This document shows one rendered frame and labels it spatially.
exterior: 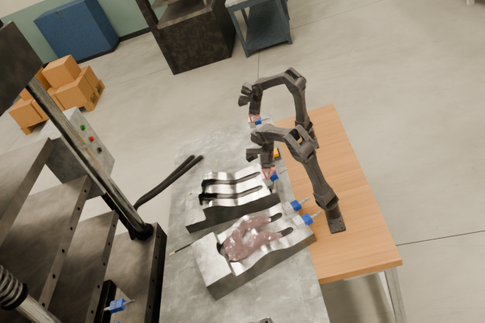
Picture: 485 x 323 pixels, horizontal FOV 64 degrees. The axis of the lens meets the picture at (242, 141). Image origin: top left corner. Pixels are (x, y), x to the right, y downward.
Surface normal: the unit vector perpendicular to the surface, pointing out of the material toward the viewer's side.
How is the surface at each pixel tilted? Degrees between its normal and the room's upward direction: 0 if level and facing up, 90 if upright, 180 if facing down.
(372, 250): 0
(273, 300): 0
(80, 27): 90
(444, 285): 0
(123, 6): 90
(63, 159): 90
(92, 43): 90
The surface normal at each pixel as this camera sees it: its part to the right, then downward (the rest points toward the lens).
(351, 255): -0.34, -0.76
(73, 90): 0.10, 0.56
